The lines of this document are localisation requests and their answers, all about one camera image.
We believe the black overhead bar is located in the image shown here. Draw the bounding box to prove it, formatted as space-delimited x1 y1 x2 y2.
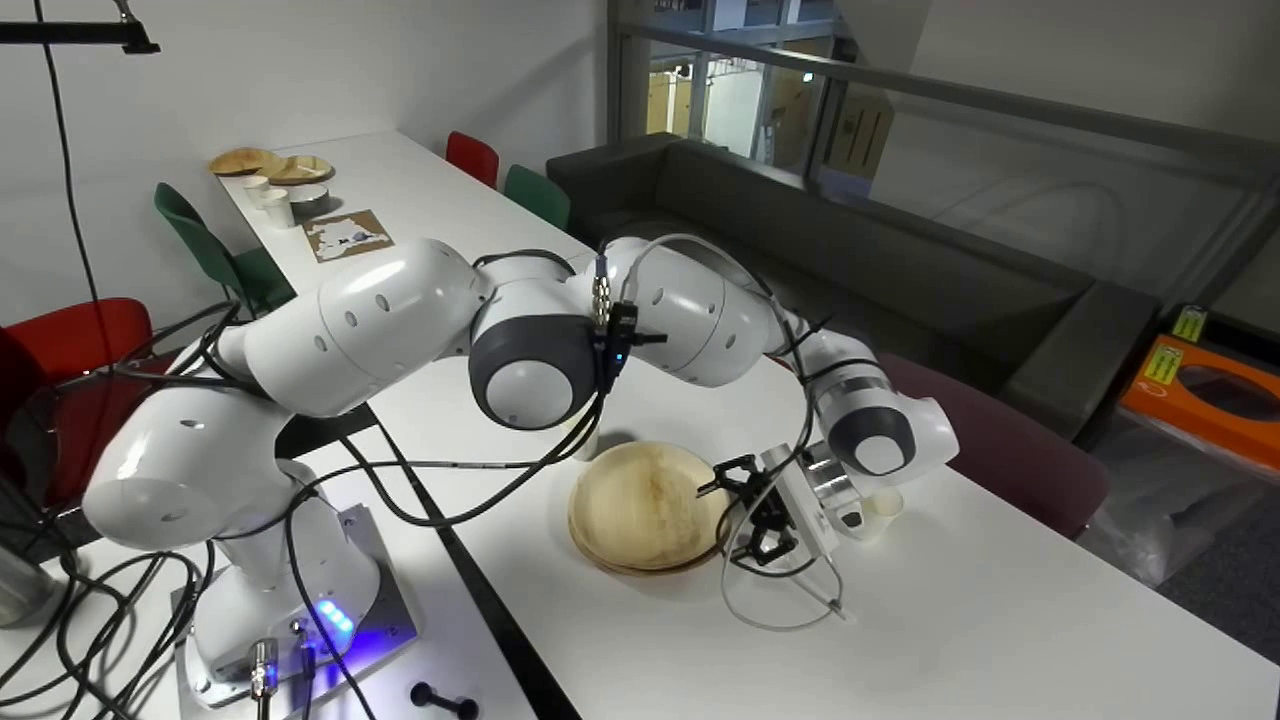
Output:
0 15 165 58

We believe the green chair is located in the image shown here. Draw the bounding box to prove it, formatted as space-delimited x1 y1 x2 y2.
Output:
153 178 302 320
502 161 576 230

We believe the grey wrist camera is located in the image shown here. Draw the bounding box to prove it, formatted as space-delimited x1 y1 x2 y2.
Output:
761 450 858 569

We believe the dark grey sofa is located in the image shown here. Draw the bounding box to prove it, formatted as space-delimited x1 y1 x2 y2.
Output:
543 130 1164 445

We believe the brown paper plate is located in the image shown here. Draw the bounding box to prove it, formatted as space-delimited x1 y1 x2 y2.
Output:
206 144 279 178
263 150 341 190

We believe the glass balustrade with rail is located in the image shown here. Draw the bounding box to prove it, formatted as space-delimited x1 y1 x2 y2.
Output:
608 0 1280 320

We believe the red office chair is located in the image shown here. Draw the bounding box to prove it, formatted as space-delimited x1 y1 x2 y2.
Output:
0 294 177 514

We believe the small black tool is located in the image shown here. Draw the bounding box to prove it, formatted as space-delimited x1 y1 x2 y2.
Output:
410 677 484 720

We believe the maroon upholstered chair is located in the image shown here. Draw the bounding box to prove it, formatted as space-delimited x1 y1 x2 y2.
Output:
871 353 1112 538

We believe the black base cable bundle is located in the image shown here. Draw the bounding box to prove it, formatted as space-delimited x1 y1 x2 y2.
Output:
0 523 393 720

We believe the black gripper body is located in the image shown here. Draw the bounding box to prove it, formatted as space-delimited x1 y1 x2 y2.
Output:
803 447 871 538

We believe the small red chair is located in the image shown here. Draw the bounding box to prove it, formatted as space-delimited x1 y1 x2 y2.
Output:
439 128 506 190

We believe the bamboo steamer basket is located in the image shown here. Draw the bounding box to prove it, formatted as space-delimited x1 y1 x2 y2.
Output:
567 510 731 579
567 436 735 572

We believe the small white bowl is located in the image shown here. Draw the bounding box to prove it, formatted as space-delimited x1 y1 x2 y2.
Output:
283 178 334 223

